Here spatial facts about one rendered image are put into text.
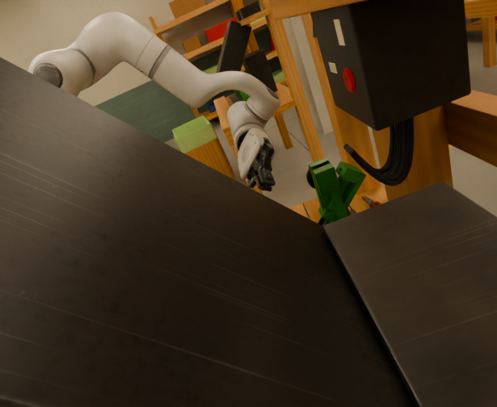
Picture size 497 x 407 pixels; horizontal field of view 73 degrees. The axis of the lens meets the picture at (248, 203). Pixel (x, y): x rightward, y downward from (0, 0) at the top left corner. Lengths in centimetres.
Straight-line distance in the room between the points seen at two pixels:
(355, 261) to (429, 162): 37
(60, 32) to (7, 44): 99
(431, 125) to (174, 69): 56
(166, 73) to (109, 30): 15
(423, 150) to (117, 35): 69
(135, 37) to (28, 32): 721
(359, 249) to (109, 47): 69
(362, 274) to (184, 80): 62
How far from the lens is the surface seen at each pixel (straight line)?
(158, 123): 766
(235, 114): 91
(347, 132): 114
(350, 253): 44
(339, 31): 47
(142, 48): 86
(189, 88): 86
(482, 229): 45
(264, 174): 71
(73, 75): 87
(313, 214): 120
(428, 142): 73
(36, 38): 800
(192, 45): 693
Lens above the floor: 152
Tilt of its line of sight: 27 degrees down
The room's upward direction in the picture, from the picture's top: 25 degrees counter-clockwise
